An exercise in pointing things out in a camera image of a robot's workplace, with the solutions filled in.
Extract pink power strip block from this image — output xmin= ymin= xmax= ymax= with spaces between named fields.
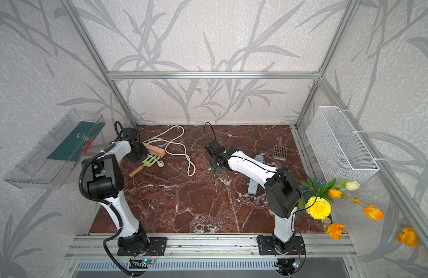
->
xmin=145 ymin=144 xmax=166 ymax=158

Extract cream white extension cord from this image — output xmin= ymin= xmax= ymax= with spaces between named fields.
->
xmin=143 ymin=124 xmax=197 ymax=177

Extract light blue power strip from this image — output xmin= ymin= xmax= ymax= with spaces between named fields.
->
xmin=248 ymin=155 xmax=266 ymax=195

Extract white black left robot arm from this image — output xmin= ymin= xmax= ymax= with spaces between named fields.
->
xmin=79 ymin=127 xmax=150 ymax=256

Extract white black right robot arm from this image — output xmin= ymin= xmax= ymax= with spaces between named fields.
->
xmin=205 ymin=140 xmax=302 ymax=255

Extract beige plastic litter scoop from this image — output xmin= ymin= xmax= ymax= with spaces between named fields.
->
xmin=273 ymin=137 xmax=289 ymax=161

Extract green card in bin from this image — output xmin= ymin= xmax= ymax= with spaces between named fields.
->
xmin=47 ymin=121 xmax=106 ymax=162

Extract artificial flower bouquet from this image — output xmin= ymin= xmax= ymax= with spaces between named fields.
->
xmin=299 ymin=178 xmax=420 ymax=247

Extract clear plastic wall bin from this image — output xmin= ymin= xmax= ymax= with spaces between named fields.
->
xmin=3 ymin=109 xmax=106 ymax=190

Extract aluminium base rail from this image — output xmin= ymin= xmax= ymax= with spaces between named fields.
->
xmin=65 ymin=233 xmax=357 ymax=259

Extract white wire mesh basket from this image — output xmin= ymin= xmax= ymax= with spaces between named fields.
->
xmin=306 ymin=106 xmax=380 ymax=184

